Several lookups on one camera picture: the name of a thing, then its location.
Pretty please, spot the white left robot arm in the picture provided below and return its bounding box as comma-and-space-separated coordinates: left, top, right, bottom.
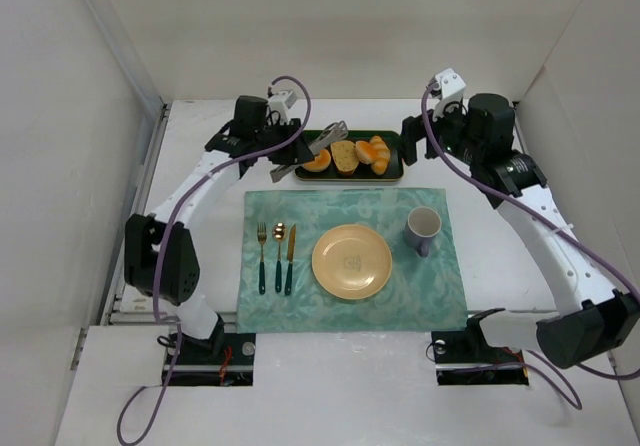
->
124, 90, 310, 348

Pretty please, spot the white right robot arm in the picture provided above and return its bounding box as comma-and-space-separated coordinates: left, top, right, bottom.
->
399, 93, 639, 369

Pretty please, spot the striped long bread roll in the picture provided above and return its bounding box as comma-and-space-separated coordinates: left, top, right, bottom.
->
369, 136, 391, 176

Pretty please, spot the seeded bread slice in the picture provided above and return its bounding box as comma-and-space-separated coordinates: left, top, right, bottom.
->
330, 140, 360, 176

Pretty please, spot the dark green serving tray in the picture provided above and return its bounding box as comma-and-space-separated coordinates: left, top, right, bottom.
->
294, 130, 404, 183

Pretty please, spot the round orange bun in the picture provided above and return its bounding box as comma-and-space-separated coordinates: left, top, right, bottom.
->
355, 140, 378, 165

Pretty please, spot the orange bagel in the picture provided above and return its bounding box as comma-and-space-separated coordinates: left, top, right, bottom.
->
302, 148, 332, 173

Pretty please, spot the purple mug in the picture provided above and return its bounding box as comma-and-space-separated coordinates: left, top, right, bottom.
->
404, 207, 442, 258

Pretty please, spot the yellow round plate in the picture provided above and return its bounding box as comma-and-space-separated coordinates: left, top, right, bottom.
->
311, 224, 393, 301

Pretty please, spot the teal patterned placemat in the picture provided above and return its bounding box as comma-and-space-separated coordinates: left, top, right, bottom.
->
237, 188, 467, 333

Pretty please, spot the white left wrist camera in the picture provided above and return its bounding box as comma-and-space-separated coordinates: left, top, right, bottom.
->
268, 90, 298, 121

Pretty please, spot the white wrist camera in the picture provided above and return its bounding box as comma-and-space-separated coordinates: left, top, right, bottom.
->
268, 90, 298, 121
430, 68, 466, 120

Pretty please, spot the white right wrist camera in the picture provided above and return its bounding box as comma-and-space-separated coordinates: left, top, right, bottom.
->
430, 68, 466, 120

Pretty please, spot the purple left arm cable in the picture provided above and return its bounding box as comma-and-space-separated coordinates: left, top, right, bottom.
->
116, 75, 312, 444

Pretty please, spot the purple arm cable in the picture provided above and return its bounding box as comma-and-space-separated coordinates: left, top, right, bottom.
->
116, 75, 312, 444
420, 79, 640, 411

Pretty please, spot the gold spoon green handle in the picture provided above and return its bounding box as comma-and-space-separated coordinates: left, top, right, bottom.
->
272, 222, 287, 293

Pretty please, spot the gold fork green handle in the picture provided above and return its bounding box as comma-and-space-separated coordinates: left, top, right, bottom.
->
257, 222, 267, 295

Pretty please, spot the gold knife green handle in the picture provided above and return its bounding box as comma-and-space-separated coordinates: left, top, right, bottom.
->
284, 224, 297, 296

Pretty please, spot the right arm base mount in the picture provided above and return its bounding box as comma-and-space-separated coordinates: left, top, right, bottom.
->
425, 331, 529, 386

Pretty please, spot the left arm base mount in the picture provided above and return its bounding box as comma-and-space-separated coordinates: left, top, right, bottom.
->
168, 333, 256, 387

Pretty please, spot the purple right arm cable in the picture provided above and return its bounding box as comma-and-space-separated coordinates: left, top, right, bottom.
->
420, 79, 640, 411

